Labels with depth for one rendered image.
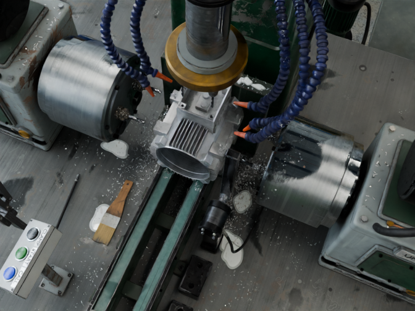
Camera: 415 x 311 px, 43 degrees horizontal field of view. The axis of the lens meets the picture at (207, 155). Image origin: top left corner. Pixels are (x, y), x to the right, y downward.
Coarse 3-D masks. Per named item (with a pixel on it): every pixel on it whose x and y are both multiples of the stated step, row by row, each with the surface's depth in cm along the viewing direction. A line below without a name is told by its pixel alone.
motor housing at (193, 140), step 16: (176, 112) 137; (240, 112) 139; (176, 128) 131; (192, 128) 130; (208, 128) 131; (224, 128) 136; (176, 144) 128; (192, 144) 129; (208, 144) 132; (160, 160) 141; (176, 160) 144; (192, 160) 145; (192, 176) 143; (208, 176) 137
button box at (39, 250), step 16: (32, 224) 124; (48, 224) 122; (32, 240) 121; (48, 240) 122; (32, 256) 119; (48, 256) 123; (0, 272) 120; (16, 272) 118; (32, 272) 119; (16, 288) 116
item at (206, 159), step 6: (234, 96) 136; (234, 108) 137; (156, 138) 132; (162, 138) 131; (156, 144) 132; (162, 144) 131; (204, 156) 129; (210, 156) 130; (204, 162) 130; (210, 162) 130; (204, 180) 140; (210, 180) 141
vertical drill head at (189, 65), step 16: (192, 16) 98; (208, 16) 96; (224, 16) 98; (176, 32) 115; (192, 32) 102; (208, 32) 100; (224, 32) 102; (240, 32) 116; (176, 48) 113; (192, 48) 107; (208, 48) 105; (224, 48) 108; (240, 48) 113; (176, 64) 111; (192, 64) 109; (208, 64) 109; (224, 64) 109; (240, 64) 112; (176, 80) 113; (192, 80) 110; (208, 80) 110; (224, 80) 110
